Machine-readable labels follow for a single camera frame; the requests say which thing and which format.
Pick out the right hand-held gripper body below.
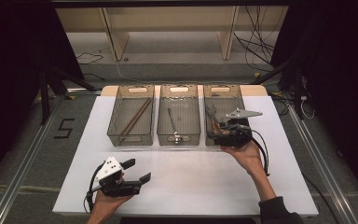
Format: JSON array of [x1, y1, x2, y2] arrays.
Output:
[[218, 107, 264, 147]]

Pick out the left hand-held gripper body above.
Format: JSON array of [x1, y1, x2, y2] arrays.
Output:
[[94, 156, 143, 198]]

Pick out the wooden-handled steel knife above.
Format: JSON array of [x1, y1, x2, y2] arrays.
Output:
[[213, 108, 227, 136]]

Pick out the smoky clear plastic bin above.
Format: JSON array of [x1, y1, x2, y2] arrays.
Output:
[[157, 83, 200, 147], [106, 84, 156, 147], [202, 83, 252, 147]]

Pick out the brown wooden chopstick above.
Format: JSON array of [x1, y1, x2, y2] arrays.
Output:
[[120, 98, 154, 143], [119, 97, 152, 136]]

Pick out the long steel spoon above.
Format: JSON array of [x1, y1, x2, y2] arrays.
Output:
[[167, 107, 182, 145]]

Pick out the person's left hand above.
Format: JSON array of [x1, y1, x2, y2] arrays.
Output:
[[89, 190, 135, 223]]

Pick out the person's right hand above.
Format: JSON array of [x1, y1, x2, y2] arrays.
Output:
[[221, 139, 264, 178]]

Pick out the black tripod stand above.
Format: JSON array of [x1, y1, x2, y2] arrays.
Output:
[[38, 63, 97, 125], [251, 59, 306, 120]]

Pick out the beige wooden shelf unit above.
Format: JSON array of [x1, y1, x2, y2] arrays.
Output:
[[55, 6, 290, 62]]

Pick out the black curtain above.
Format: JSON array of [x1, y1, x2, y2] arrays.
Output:
[[269, 0, 358, 206], [0, 0, 85, 190]]

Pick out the black metal crossbar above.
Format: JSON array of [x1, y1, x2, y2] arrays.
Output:
[[50, 0, 293, 7]]

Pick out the left hand-held gripper cable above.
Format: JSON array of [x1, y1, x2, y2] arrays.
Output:
[[83, 162, 106, 214]]

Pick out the hand-held gripper cable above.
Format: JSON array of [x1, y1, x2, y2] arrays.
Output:
[[83, 162, 106, 214], [241, 127, 271, 177]]

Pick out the right hand-held gripper cable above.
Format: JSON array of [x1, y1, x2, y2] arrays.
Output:
[[241, 127, 271, 177]]

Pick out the bundle of black cables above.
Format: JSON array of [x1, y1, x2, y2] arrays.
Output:
[[232, 5, 282, 68]]

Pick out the aluminium floor rail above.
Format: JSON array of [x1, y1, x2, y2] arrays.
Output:
[[0, 92, 66, 224], [287, 105, 358, 224]]

